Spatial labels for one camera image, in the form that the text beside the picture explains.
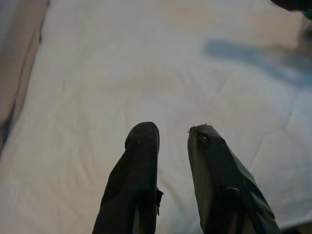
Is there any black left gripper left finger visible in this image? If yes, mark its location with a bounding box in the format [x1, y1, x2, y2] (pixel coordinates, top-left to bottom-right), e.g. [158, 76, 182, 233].
[92, 121, 164, 234]

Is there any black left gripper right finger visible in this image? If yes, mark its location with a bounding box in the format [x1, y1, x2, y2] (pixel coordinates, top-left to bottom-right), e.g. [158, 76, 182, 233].
[187, 123, 282, 234]

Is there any white quilted mattress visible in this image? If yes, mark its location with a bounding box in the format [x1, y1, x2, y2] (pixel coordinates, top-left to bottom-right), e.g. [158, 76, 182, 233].
[0, 0, 312, 234]

